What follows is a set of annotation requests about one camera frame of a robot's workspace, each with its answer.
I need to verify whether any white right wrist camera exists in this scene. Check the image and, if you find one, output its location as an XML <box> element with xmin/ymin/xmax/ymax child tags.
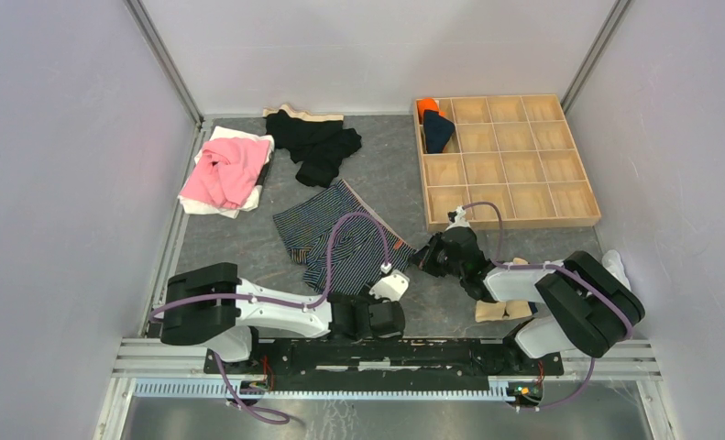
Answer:
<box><xmin>446</xmin><ymin>205</ymin><xmax>470</xmax><ymax>230</ymax></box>

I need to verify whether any navy rolled garment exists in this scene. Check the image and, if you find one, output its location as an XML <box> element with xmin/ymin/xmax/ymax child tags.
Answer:
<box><xmin>423</xmin><ymin>110</ymin><xmax>456</xmax><ymax>154</ymax></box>

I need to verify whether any beige garment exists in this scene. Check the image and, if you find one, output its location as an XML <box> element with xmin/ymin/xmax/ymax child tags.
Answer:
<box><xmin>475</xmin><ymin>258</ymin><xmax>537</xmax><ymax>323</ymax></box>

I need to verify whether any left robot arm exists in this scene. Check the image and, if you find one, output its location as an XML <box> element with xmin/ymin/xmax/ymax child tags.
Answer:
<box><xmin>148</xmin><ymin>263</ymin><xmax>410</xmax><ymax>374</ymax></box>

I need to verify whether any wooden compartment tray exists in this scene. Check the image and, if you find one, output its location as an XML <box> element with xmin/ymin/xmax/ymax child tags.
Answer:
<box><xmin>413</xmin><ymin>94</ymin><xmax>601</xmax><ymax>232</ymax></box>

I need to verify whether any orange rolled garment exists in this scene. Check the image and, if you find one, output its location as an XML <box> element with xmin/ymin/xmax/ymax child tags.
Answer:
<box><xmin>415</xmin><ymin>98</ymin><xmax>445</xmax><ymax>124</ymax></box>

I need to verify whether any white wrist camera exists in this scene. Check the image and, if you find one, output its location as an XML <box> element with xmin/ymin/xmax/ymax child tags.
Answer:
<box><xmin>446</xmin><ymin>205</ymin><xmax>470</xmax><ymax>230</ymax></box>
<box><xmin>369</xmin><ymin>263</ymin><xmax>410</xmax><ymax>302</ymax></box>

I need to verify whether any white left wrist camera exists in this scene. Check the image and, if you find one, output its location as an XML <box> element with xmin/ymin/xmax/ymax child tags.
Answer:
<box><xmin>369</xmin><ymin>263</ymin><xmax>410</xmax><ymax>302</ymax></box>

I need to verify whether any black underwear pile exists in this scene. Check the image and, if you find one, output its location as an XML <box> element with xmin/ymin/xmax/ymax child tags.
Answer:
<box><xmin>264</xmin><ymin>109</ymin><xmax>362</xmax><ymax>188</ymax></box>

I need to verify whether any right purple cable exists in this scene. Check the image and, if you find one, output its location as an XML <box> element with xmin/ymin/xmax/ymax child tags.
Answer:
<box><xmin>462</xmin><ymin>201</ymin><xmax>635</xmax><ymax>412</ymax></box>

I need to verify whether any navy striped boxer underwear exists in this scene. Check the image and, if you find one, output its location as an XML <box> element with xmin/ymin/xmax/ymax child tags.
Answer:
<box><xmin>273</xmin><ymin>180</ymin><xmax>416</xmax><ymax>295</ymax></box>

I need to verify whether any white black garment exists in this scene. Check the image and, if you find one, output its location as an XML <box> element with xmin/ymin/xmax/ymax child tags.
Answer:
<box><xmin>600</xmin><ymin>249</ymin><xmax>632</xmax><ymax>291</ymax></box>

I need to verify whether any pink garment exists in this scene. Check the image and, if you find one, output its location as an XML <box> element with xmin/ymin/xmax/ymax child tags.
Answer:
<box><xmin>179</xmin><ymin>137</ymin><xmax>270</xmax><ymax>209</ymax></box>

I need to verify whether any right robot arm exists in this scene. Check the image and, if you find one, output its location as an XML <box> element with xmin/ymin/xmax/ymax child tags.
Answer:
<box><xmin>410</xmin><ymin>226</ymin><xmax>645</xmax><ymax>374</ymax></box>

